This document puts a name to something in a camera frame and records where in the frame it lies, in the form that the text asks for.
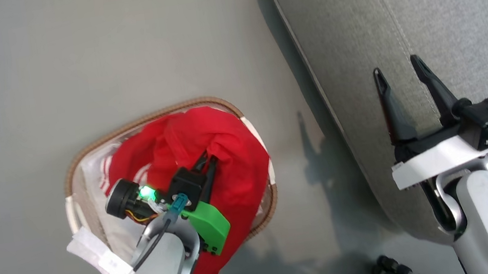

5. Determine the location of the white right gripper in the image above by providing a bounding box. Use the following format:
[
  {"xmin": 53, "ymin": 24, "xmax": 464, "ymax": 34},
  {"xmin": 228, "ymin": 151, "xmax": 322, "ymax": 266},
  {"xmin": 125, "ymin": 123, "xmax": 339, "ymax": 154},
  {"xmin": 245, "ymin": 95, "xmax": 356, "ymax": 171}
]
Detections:
[{"xmin": 371, "ymin": 45, "xmax": 488, "ymax": 193}]

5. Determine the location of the white basket tag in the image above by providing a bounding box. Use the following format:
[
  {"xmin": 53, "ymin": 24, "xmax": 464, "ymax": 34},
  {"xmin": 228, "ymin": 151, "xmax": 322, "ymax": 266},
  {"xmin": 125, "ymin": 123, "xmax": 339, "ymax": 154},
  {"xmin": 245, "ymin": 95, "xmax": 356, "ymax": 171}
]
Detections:
[{"xmin": 64, "ymin": 221, "xmax": 135, "ymax": 274}]

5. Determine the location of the grey fabric sofa seat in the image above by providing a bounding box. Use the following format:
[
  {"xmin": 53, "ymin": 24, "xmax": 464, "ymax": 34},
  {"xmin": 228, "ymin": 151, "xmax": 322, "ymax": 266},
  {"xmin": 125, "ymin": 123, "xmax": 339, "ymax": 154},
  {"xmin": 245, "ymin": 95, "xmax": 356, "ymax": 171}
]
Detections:
[{"xmin": 267, "ymin": 0, "xmax": 488, "ymax": 265}]

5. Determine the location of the red garment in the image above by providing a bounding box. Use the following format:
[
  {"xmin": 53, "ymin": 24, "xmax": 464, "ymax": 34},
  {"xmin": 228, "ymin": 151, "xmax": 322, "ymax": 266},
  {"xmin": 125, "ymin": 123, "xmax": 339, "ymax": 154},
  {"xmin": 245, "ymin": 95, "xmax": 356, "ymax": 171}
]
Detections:
[{"xmin": 96, "ymin": 98, "xmax": 288, "ymax": 274}]

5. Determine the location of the red white striped cloth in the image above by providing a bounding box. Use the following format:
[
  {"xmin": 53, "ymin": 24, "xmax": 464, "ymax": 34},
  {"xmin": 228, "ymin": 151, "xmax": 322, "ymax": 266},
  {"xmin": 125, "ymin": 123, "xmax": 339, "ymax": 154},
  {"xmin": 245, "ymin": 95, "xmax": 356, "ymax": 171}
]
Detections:
[{"xmin": 93, "ymin": 148, "xmax": 157, "ymax": 198}]

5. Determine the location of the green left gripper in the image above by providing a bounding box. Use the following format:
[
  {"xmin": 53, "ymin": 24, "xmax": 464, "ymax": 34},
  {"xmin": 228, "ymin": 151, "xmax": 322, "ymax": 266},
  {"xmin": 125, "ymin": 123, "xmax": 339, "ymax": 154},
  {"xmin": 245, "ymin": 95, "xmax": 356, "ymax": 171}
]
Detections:
[{"xmin": 178, "ymin": 149, "xmax": 235, "ymax": 260}]

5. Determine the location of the woven-rim laundry basket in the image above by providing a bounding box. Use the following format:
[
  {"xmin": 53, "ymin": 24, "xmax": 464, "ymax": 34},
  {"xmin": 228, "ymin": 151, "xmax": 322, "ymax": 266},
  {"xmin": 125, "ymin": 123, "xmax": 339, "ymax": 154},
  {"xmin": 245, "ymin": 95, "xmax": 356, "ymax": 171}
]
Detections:
[{"xmin": 53, "ymin": 88, "xmax": 287, "ymax": 274}]

